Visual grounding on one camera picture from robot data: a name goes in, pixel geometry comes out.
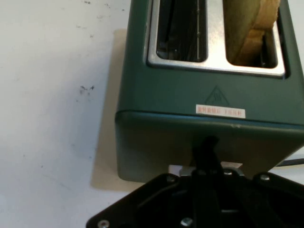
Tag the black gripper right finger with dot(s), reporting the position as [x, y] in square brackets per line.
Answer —
[256, 204]

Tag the green two-slot toaster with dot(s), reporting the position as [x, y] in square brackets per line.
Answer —
[166, 99]

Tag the brown toast slice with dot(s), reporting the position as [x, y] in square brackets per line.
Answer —
[247, 31]

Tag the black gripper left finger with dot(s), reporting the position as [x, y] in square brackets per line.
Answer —
[166, 204]

